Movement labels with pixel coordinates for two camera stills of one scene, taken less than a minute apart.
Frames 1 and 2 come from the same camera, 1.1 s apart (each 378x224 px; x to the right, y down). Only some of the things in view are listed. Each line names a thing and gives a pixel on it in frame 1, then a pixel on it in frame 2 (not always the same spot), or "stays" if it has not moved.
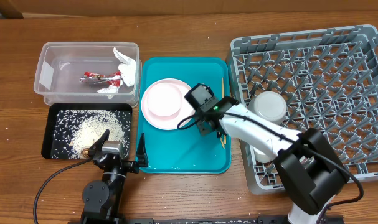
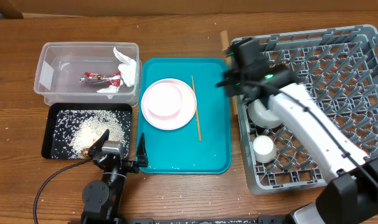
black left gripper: x=133 y=167 stays
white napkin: x=127 y=70 stays
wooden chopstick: x=222 y=142 to x=196 y=109
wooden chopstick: x=223 y=96 to x=225 y=43
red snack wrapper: x=113 y=79 stays
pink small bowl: x=164 y=99 stays
